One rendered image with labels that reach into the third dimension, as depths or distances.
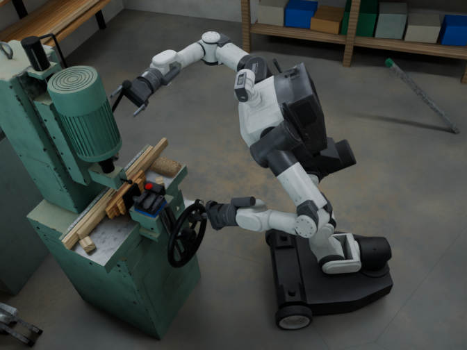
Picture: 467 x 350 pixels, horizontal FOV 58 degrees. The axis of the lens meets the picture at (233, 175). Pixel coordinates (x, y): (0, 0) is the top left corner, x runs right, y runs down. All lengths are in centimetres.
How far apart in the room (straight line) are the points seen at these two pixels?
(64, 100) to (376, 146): 251
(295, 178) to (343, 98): 257
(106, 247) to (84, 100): 60
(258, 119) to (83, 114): 59
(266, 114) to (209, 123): 216
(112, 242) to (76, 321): 102
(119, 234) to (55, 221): 40
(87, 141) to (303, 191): 78
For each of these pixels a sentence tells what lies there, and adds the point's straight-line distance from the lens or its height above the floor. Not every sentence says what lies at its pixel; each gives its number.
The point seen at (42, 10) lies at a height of 63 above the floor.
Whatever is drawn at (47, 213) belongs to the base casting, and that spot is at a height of 80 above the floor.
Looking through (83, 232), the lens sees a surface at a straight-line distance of 179.
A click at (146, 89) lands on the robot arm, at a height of 135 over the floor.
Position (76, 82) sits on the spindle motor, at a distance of 150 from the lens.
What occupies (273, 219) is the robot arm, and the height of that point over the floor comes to 110.
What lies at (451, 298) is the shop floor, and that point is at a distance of 275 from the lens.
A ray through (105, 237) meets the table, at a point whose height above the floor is 90.
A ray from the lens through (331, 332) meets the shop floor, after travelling 248.
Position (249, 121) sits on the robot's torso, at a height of 132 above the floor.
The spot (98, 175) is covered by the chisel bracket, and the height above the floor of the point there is 106.
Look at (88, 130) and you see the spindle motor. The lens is 154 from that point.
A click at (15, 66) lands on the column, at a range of 168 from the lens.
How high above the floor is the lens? 226
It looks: 46 degrees down
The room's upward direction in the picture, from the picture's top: 5 degrees counter-clockwise
